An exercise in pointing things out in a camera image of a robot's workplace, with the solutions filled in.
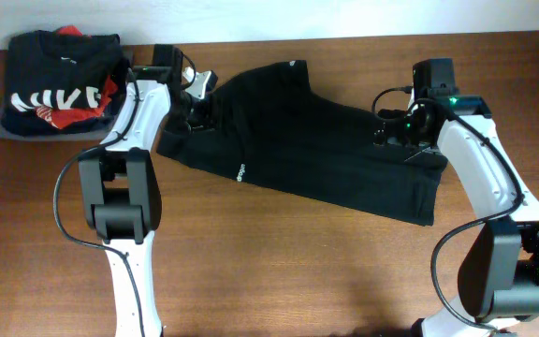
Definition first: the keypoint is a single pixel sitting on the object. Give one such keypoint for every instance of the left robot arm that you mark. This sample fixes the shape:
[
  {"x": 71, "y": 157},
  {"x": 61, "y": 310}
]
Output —
[{"x": 121, "y": 196}]

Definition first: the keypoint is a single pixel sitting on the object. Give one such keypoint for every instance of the black Nike folded shirt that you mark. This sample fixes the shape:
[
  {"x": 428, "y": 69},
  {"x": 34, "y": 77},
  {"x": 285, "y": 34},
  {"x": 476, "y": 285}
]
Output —
[{"x": 23, "y": 54}]

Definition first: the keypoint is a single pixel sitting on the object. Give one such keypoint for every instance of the black t-shirt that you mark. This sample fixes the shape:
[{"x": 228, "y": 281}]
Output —
[{"x": 267, "y": 127}]

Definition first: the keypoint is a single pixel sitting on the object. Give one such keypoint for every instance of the red folded shirt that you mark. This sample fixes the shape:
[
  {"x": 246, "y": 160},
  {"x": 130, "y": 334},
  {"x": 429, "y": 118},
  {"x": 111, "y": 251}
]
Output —
[{"x": 74, "y": 76}]

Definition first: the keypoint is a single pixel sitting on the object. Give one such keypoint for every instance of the grey folded shirt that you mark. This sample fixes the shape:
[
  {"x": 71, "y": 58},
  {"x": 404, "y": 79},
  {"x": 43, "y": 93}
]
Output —
[{"x": 129, "y": 55}]

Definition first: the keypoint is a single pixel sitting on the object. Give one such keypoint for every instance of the navy folded shirt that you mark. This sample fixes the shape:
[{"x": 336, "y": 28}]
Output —
[{"x": 45, "y": 121}]

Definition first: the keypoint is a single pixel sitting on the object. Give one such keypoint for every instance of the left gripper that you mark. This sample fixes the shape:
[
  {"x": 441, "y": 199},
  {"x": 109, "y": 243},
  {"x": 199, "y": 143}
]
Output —
[{"x": 204, "y": 121}]

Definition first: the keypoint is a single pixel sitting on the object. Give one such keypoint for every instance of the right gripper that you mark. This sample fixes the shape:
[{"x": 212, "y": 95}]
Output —
[{"x": 393, "y": 135}]

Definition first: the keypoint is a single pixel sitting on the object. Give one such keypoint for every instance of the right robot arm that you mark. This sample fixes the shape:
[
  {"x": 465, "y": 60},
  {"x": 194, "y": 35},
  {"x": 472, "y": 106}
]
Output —
[{"x": 498, "y": 280}]

